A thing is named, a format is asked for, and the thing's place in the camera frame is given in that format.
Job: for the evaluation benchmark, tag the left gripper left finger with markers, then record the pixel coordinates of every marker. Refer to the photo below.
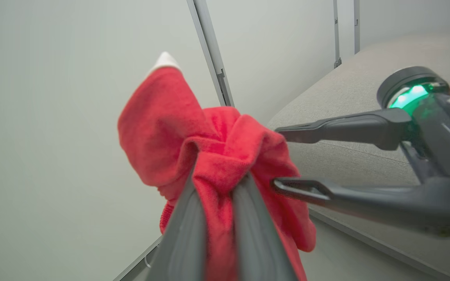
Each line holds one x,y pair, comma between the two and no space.
182,238

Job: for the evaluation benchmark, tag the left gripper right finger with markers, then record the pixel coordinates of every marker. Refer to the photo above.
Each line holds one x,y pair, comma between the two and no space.
256,238

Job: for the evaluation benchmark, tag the wide white partition panel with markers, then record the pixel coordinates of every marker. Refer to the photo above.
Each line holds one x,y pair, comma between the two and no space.
279,58

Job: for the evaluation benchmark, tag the white partition panel behind sofa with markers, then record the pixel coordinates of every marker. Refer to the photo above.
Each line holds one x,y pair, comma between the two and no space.
404,19

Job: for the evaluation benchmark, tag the grey fabric sofa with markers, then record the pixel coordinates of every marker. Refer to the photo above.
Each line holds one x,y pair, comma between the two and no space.
346,89

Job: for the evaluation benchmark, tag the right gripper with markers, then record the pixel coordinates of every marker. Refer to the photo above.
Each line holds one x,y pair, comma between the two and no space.
447,136

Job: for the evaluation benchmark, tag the red garment with white trim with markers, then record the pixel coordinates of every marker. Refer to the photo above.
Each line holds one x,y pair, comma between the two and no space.
162,125

